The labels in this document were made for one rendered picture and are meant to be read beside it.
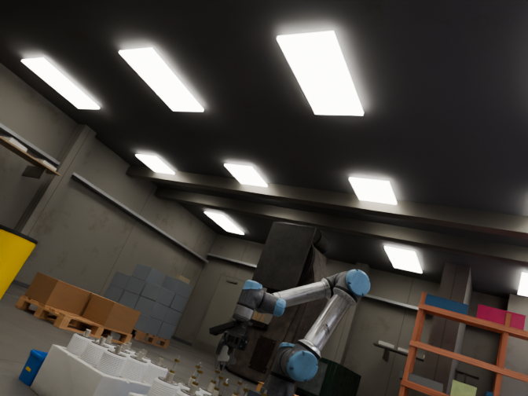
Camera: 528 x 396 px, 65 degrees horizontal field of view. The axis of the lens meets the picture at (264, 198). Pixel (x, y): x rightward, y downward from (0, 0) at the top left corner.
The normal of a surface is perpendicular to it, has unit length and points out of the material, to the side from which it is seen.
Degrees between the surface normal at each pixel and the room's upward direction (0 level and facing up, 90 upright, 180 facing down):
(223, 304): 90
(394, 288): 90
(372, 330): 90
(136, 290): 90
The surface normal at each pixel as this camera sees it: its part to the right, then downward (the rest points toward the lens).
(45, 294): -0.32, -0.45
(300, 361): 0.18, -0.16
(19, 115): 0.84, 0.13
